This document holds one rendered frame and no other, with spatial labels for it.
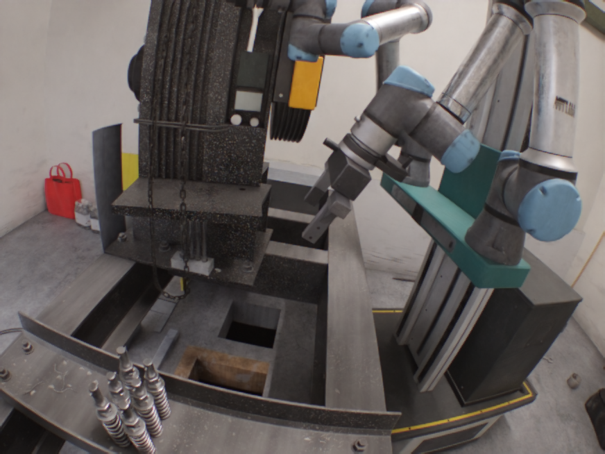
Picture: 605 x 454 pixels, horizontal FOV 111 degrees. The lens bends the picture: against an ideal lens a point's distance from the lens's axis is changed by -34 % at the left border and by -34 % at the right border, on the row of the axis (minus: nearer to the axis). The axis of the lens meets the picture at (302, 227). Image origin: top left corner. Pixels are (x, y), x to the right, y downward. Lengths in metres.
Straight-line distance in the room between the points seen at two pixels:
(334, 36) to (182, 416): 0.82
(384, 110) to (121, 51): 2.34
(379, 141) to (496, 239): 0.35
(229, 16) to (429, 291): 1.20
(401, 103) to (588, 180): 2.91
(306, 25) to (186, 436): 0.88
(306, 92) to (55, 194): 2.65
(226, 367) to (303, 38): 1.41
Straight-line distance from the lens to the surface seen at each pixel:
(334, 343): 0.83
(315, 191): 0.64
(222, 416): 0.66
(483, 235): 0.71
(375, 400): 0.75
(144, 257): 1.08
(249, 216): 0.84
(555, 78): 0.57
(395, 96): 0.51
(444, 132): 0.51
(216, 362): 1.59
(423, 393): 1.28
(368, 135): 0.51
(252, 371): 1.57
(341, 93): 2.17
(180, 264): 1.00
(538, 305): 1.05
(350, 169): 0.49
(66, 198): 3.05
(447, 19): 2.39
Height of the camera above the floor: 1.25
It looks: 25 degrees down
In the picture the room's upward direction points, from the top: 10 degrees clockwise
